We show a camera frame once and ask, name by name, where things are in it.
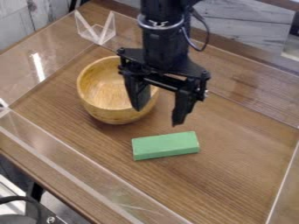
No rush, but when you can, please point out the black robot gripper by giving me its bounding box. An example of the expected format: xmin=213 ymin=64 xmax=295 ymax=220
xmin=116 ymin=20 xmax=211 ymax=126

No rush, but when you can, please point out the green rectangular block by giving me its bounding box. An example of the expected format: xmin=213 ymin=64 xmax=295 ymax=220
xmin=132 ymin=131 xmax=201 ymax=161

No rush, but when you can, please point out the brown wooden bowl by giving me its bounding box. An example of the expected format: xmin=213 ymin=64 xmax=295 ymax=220
xmin=76 ymin=56 xmax=159 ymax=125

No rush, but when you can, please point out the clear acrylic tray wall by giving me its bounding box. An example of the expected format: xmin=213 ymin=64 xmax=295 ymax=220
xmin=0 ymin=17 xmax=299 ymax=224

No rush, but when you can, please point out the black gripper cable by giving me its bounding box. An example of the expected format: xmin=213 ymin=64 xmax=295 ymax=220
xmin=182 ymin=7 xmax=211 ymax=53

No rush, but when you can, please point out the clear acrylic corner bracket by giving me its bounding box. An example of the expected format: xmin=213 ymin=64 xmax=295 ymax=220
xmin=74 ymin=10 xmax=116 ymax=46

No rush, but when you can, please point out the black table leg frame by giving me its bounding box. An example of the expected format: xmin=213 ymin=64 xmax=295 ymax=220
xmin=26 ymin=182 xmax=67 ymax=224

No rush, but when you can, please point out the black cable on floor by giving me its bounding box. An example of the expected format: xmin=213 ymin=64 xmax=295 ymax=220
xmin=0 ymin=195 xmax=43 ymax=224

